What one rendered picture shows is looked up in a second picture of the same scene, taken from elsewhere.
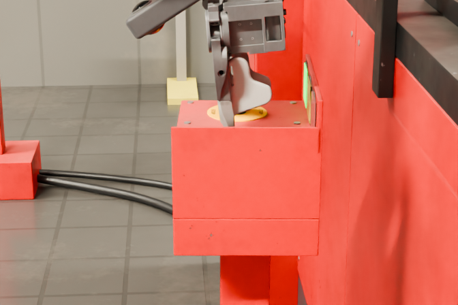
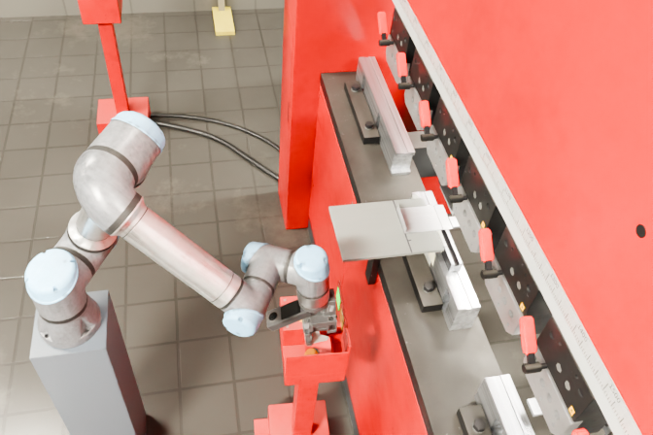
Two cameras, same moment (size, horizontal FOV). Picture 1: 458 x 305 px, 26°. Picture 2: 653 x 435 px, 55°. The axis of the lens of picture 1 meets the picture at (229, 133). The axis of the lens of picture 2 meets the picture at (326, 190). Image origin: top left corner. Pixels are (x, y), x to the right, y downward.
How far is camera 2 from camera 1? 1.11 m
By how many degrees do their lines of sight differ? 29
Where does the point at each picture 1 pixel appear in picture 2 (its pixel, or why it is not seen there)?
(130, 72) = (188, 4)
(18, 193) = not seen: hidden behind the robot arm
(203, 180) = (298, 368)
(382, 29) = (372, 265)
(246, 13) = (321, 324)
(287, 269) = (303, 215)
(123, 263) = (212, 196)
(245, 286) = not seen: hidden behind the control
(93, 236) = (191, 172)
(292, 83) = (309, 140)
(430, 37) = (395, 288)
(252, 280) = not seen: hidden behind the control
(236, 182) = (312, 367)
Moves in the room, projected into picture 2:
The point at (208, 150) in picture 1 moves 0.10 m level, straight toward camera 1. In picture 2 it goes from (301, 361) to (306, 399)
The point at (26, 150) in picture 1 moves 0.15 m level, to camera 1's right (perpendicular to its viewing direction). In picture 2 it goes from (142, 108) to (172, 107)
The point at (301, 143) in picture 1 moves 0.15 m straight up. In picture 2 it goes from (340, 356) to (347, 325)
